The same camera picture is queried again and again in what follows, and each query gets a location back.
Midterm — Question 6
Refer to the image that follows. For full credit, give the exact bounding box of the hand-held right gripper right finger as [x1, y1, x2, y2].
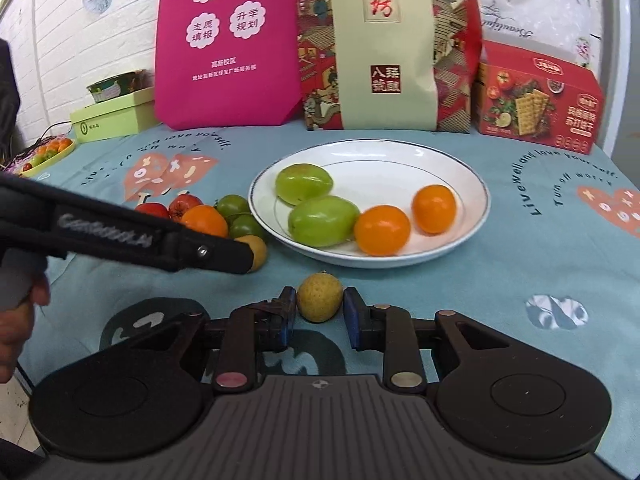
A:
[343, 286, 513, 392]

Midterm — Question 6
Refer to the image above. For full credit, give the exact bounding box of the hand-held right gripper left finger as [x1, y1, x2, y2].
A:
[117, 286, 298, 395]

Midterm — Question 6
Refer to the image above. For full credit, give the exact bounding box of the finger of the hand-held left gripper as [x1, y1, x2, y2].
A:
[160, 228, 255, 275]

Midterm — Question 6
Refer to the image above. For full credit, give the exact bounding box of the yellow longan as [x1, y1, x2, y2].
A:
[234, 235, 268, 273]
[296, 272, 345, 323]

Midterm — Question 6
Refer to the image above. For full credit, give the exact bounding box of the white plate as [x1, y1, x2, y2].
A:
[248, 140, 492, 268]

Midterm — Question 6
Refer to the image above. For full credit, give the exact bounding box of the person's left hand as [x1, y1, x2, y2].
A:
[0, 279, 52, 384]

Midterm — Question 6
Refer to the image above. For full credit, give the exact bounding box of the orange kumquat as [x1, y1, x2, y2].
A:
[180, 205, 229, 239]
[354, 206, 412, 257]
[412, 185, 457, 235]

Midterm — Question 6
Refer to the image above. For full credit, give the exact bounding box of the small green tomato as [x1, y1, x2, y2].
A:
[229, 214, 267, 242]
[216, 194, 251, 219]

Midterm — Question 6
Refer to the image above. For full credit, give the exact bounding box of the red hawthorn fruit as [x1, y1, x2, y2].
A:
[168, 193, 204, 221]
[135, 202, 171, 220]

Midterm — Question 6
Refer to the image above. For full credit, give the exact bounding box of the tray of small fruit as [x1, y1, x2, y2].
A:
[17, 135, 78, 178]

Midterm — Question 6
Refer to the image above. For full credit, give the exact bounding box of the green jujube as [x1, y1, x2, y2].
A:
[288, 195, 361, 248]
[275, 163, 334, 206]

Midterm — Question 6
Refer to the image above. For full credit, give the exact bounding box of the light green box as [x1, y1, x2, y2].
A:
[69, 86, 158, 143]

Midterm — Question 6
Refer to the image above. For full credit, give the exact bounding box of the dark cloth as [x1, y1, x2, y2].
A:
[0, 39, 21, 166]

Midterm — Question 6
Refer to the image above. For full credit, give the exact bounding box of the green paper bowl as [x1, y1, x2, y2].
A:
[86, 69, 153, 103]

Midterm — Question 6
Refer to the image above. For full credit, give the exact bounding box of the blue printed tablecloth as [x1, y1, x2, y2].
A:
[0, 120, 640, 466]

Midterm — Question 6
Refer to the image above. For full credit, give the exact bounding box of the pink paper bag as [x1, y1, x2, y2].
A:
[153, 0, 302, 131]

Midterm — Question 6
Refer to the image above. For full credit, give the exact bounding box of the beige and red gift bag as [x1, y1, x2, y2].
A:
[293, 0, 483, 135]

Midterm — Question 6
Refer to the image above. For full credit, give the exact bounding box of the red cracker box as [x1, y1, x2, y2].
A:
[472, 40, 606, 156]

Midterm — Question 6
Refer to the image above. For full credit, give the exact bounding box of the white floral bag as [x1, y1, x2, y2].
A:
[467, 0, 608, 68]

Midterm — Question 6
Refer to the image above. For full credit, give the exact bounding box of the black cable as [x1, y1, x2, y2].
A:
[30, 120, 76, 146]

